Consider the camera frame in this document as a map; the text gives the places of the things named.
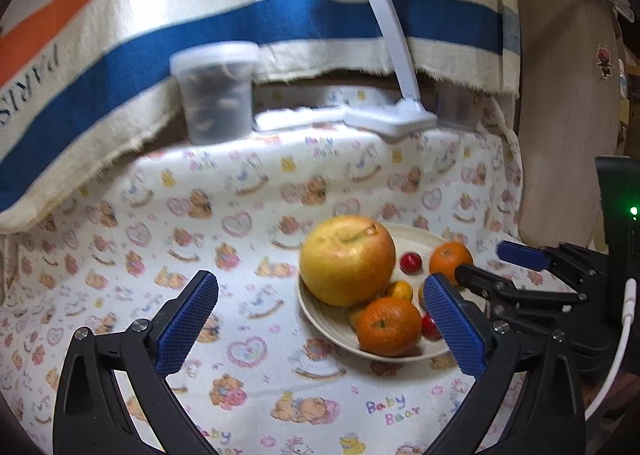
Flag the white desk lamp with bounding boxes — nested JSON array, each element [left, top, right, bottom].
[[315, 0, 438, 137]]

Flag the round wooden board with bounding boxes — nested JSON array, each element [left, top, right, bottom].
[[515, 0, 628, 248]]

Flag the cartoon sticker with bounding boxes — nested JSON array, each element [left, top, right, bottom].
[[596, 45, 616, 80]]

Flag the white cable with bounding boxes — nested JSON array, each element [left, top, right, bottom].
[[585, 279, 638, 423]]

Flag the orange tangerine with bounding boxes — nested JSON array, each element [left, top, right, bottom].
[[429, 241, 474, 287], [356, 297, 423, 357]]

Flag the white remote control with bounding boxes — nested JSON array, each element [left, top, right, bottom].
[[254, 106, 348, 132]]

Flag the cream round plate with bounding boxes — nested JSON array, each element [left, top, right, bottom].
[[295, 222, 468, 362]]

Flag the clear lidded plastic container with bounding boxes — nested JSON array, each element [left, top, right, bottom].
[[170, 41, 261, 146]]

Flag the grey plastic container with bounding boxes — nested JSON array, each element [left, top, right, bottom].
[[435, 85, 483, 130]]

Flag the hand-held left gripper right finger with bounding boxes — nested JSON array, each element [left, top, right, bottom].
[[424, 272, 587, 455]]

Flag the small orange kumquat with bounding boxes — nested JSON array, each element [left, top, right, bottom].
[[348, 302, 371, 331]]

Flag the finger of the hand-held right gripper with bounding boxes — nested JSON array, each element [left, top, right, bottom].
[[496, 241, 611, 293], [454, 263, 590, 331]]

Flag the bear print tablecloth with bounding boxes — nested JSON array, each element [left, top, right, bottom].
[[0, 80, 526, 455]]

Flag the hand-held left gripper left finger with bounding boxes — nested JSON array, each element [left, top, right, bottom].
[[52, 270, 220, 455]]

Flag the striped blanket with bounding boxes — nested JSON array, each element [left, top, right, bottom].
[[0, 0, 523, 236]]

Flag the large yellow apple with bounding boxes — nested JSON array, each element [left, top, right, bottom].
[[299, 216, 397, 308]]

